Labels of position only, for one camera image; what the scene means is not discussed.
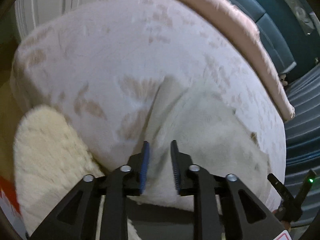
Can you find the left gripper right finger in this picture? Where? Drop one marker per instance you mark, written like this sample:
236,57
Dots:
224,207

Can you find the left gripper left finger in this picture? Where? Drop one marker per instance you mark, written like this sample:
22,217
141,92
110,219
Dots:
95,208

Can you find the beige sweater with black hearts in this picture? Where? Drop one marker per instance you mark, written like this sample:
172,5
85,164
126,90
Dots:
207,130

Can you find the cream fluffy rug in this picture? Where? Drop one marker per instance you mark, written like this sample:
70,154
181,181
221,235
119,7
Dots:
50,159

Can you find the striped grey curtain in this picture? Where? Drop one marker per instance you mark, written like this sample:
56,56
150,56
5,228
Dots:
302,141

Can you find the pink floral bed mattress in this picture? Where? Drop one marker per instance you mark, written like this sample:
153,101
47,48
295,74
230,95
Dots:
102,65

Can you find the teal padded headboard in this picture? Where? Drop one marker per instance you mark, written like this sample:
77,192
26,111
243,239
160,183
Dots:
270,35

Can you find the pink folded duvet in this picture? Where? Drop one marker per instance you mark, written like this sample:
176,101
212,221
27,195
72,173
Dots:
244,34

